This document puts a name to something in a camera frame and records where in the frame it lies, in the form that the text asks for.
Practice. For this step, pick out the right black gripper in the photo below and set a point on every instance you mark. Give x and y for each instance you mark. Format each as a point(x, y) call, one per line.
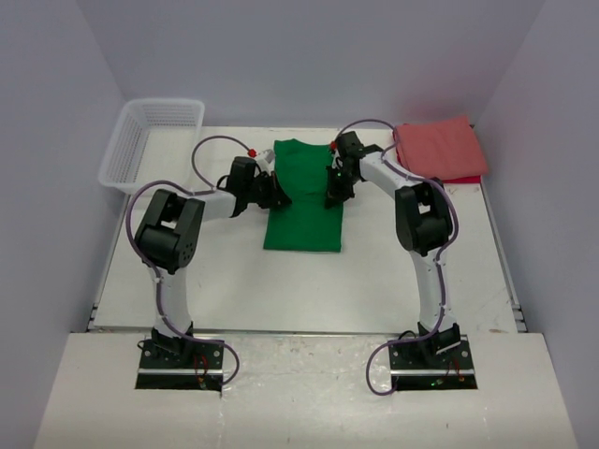
point(336, 195)

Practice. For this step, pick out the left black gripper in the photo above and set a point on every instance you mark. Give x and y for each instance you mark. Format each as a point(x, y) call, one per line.
point(276, 195)

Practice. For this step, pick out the green t shirt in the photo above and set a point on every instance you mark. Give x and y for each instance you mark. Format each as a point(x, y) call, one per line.
point(305, 225)

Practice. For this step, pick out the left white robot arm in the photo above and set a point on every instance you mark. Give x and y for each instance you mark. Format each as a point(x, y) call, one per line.
point(167, 235)

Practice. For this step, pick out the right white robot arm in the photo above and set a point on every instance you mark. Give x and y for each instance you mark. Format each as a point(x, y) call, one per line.
point(425, 227)

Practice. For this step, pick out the white plastic basket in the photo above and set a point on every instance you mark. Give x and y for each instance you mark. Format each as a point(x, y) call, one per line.
point(152, 140)

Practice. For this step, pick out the folded pink t shirt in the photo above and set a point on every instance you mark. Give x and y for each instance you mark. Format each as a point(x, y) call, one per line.
point(446, 150)

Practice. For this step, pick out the folded red t shirt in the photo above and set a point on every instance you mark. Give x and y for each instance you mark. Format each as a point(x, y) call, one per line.
point(465, 180)

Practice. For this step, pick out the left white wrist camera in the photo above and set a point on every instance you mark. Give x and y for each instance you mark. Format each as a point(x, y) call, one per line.
point(264, 159)

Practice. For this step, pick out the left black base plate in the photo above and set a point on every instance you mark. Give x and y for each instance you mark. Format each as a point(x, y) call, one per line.
point(197, 368)

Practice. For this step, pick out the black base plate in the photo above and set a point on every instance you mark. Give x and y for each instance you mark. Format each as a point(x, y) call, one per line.
point(413, 370)
point(197, 368)

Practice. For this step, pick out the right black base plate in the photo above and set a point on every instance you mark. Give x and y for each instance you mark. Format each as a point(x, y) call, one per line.
point(413, 370)

